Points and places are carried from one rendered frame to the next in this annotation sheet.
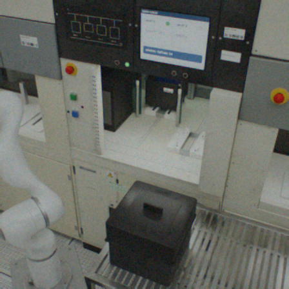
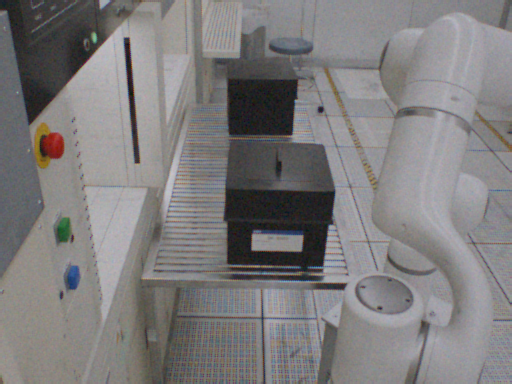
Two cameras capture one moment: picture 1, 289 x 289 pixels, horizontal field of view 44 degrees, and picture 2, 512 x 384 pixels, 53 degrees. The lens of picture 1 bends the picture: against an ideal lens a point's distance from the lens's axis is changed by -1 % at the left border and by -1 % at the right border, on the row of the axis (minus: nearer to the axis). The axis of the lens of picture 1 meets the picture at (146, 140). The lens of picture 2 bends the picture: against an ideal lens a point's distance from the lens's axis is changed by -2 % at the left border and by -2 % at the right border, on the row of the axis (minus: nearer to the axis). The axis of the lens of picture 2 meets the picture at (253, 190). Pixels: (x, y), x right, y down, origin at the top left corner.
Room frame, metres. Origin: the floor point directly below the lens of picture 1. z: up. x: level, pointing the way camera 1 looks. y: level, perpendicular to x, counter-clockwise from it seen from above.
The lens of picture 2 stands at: (1.62, 1.12, 1.69)
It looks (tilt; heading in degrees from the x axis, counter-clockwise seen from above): 31 degrees down; 246
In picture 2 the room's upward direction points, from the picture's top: 2 degrees clockwise
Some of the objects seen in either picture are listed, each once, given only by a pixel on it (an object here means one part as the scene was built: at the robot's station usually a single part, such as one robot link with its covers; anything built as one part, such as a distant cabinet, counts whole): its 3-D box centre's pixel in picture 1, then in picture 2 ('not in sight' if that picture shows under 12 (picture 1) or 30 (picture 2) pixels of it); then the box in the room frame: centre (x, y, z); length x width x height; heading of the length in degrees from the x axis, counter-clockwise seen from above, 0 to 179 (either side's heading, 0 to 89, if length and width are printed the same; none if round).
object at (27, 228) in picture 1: (28, 231); (437, 219); (0.85, 0.41, 1.07); 0.19 x 0.12 x 0.24; 133
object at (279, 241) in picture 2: (151, 237); (275, 213); (1.03, -0.03, 0.85); 0.28 x 0.28 x 0.17; 67
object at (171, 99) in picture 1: (166, 84); not in sight; (2.08, -0.12, 1.06); 0.24 x 0.20 x 0.32; 67
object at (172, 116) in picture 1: (165, 107); not in sight; (2.08, -0.12, 0.89); 0.22 x 0.21 x 0.04; 157
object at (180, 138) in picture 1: (189, 142); not in sight; (1.68, -0.25, 0.89); 0.22 x 0.21 x 0.04; 157
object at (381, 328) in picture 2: not in sight; (379, 338); (1.31, 0.80, 1.26); 0.09 x 0.08 x 0.13; 133
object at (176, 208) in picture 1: (152, 216); (278, 175); (1.03, -0.03, 0.98); 0.29 x 0.29 x 0.13; 67
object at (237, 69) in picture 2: not in sight; (259, 96); (0.72, -0.85, 0.89); 0.29 x 0.29 x 0.25; 71
